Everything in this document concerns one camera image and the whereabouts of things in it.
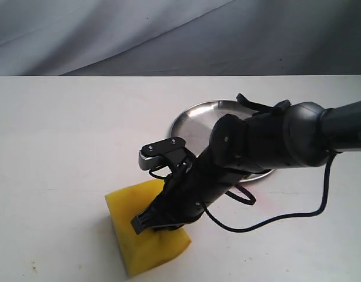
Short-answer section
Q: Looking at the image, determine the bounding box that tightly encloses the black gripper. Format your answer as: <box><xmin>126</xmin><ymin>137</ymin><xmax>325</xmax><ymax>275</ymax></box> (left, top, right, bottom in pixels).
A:
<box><xmin>131</xmin><ymin>148</ymin><xmax>247</xmax><ymax>234</ymax></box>

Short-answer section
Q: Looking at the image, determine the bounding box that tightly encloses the grey backdrop cloth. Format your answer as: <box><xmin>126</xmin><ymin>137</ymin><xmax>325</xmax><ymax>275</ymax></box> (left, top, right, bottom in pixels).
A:
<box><xmin>0</xmin><ymin>1</ymin><xmax>361</xmax><ymax>76</ymax></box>

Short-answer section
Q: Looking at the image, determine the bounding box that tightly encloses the black cable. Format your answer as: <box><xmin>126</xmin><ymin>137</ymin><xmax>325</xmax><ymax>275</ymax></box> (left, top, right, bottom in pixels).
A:
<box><xmin>203</xmin><ymin>151</ymin><xmax>336</xmax><ymax>233</ymax></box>

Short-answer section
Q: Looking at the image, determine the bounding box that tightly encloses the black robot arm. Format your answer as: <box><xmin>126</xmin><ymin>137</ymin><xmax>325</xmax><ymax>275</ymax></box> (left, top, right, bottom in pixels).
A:
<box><xmin>131</xmin><ymin>95</ymin><xmax>361</xmax><ymax>234</ymax></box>

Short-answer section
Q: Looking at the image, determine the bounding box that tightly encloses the yellow sponge block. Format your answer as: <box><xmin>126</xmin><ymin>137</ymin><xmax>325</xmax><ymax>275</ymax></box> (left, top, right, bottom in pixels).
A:
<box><xmin>105</xmin><ymin>180</ymin><xmax>192</xmax><ymax>277</ymax></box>

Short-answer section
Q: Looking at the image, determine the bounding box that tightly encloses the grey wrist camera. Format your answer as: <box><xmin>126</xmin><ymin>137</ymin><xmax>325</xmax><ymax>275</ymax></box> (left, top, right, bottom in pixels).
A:
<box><xmin>138</xmin><ymin>137</ymin><xmax>196</xmax><ymax>180</ymax></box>

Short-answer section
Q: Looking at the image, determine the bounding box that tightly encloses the round stainless steel plate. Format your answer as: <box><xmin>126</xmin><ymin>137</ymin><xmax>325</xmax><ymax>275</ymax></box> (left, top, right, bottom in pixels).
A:
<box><xmin>169</xmin><ymin>99</ymin><xmax>275</xmax><ymax>184</ymax></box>

